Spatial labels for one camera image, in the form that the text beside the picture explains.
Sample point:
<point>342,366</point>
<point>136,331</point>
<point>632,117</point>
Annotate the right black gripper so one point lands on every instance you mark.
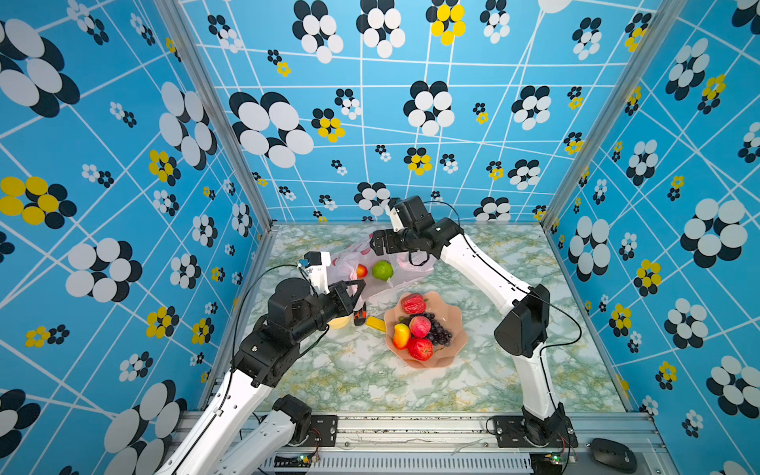
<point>389,236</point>

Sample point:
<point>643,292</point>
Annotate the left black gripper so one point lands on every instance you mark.
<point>345,302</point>

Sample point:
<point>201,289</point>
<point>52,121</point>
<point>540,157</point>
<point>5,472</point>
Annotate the pink plastic bag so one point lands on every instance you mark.
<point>407,269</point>

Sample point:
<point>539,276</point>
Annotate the green kiwi half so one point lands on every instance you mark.
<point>383,270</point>

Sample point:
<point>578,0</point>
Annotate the pink peach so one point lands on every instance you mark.
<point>420,326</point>

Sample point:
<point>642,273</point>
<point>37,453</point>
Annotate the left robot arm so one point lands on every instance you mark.
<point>295,311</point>

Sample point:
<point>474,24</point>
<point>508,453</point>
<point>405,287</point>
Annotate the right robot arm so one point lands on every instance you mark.
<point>526,308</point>

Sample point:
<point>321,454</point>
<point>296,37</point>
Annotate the yellow round sponge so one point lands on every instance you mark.
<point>340,323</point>

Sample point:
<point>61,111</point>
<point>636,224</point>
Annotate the yellow flat piece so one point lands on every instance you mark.
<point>376,324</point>

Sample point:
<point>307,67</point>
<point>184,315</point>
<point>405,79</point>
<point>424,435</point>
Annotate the red strawberry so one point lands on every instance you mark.
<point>414,304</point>

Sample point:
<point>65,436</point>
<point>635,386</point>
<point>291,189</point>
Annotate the small yellow red mango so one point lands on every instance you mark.
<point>401,336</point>

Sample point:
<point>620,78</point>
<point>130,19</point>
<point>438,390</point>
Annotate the pink scalloped fruit plate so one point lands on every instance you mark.
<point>451,318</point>

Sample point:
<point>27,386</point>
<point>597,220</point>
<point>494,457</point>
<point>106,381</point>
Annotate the red apple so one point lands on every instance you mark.
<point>420,349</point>

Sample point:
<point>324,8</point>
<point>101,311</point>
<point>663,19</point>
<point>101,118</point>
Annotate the dark purple grape bunch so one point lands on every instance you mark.
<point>438,334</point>

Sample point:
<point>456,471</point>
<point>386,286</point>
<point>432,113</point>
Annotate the left green circuit board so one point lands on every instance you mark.
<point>301,461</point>

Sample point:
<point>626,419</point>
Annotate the green circuit board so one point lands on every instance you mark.
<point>301,461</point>
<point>546,464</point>

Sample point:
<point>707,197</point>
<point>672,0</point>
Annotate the right green circuit board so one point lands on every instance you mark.
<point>546,464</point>

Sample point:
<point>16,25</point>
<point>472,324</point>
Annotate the black computer mouse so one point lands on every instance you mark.
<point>613,455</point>

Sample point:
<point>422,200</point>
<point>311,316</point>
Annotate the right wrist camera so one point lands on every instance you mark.
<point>397,218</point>

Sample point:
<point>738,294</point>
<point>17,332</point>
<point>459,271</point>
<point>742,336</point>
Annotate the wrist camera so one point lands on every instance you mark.
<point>314,266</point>
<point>397,218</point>

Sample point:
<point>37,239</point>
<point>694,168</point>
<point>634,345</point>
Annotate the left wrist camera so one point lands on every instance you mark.
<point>314,266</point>

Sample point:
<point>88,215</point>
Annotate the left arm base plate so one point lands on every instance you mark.
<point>320,430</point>

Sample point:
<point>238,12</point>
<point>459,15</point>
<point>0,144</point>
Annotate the aluminium front rail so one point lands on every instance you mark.
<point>458,443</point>

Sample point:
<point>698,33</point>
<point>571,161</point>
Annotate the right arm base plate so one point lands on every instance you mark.
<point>528,432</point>

